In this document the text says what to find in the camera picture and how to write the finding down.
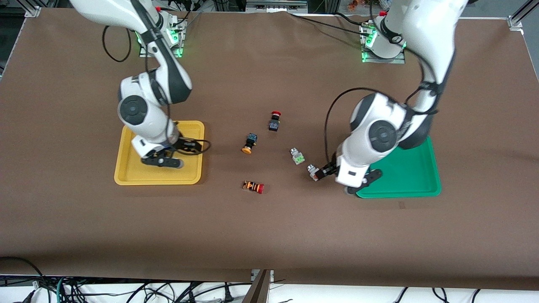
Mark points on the green plastic tray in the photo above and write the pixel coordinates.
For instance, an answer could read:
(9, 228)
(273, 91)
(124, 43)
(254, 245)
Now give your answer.
(408, 176)

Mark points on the orange button grey body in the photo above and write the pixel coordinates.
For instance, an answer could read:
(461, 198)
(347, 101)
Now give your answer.
(311, 169)

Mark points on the white metal bracket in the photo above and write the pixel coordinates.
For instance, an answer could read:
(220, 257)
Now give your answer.
(254, 275)

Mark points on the green button grey body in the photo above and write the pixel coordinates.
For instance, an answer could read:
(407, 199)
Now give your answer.
(297, 156)

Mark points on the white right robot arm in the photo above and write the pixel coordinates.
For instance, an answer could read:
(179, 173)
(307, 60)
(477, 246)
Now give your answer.
(143, 109)

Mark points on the wooden post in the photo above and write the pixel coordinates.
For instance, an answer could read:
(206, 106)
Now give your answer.
(257, 290)

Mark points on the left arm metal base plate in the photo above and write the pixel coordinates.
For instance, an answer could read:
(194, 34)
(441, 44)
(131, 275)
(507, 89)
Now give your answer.
(400, 60)

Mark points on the red button orange striped body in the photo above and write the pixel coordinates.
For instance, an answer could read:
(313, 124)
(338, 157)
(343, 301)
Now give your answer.
(254, 187)

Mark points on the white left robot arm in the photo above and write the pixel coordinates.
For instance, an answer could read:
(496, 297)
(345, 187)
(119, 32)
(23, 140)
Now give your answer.
(383, 134)

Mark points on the red push button black body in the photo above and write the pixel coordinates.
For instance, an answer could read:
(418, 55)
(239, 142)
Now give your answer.
(274, 122)

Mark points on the yellow plastic tray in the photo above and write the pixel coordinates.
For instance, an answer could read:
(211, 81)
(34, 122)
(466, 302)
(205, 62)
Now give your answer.
(130, 174)

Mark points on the yellow push button black body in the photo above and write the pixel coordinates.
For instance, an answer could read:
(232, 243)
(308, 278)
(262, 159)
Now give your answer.
(249, 142)

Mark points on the grey aluminium frame bar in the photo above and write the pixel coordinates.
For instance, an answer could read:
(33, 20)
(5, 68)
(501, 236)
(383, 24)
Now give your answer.
(276, 4)

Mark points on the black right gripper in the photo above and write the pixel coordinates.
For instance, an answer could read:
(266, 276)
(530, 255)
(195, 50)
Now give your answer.
(184, 144)

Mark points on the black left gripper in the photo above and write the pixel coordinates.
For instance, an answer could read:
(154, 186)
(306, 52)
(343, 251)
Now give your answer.
(329, 169)

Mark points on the brown table cover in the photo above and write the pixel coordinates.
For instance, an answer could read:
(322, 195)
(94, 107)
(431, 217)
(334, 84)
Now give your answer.
(269, 231)

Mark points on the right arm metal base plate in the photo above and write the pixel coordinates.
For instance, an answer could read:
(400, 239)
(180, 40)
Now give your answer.
(179, 50)

